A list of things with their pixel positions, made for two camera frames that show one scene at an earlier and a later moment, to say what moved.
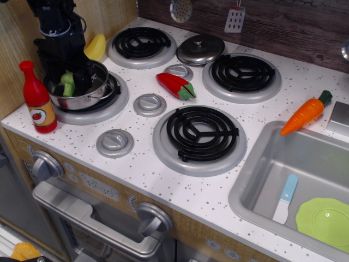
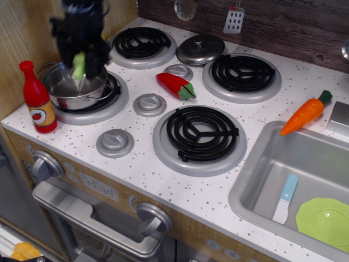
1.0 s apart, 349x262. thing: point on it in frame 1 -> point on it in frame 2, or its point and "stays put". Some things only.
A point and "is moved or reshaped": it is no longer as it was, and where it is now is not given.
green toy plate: x=325 y=219 stays put
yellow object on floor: x=24 y=251 stays put
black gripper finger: x=53 y=70 -> x=71 y=41
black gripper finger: x=83 y=81 -> x=94 y=63
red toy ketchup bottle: x=37 y=98 stays put
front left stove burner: x=115 y=99 stays put
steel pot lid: x=199 y=49 stays put
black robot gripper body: x=62 y=47 -> x=82 y=33
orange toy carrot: x=307 y=112 stays put
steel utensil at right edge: x=345 y=49 stays put
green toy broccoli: x=67 y=79 is moved or reshaped
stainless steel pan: x=98 y=91 stays put
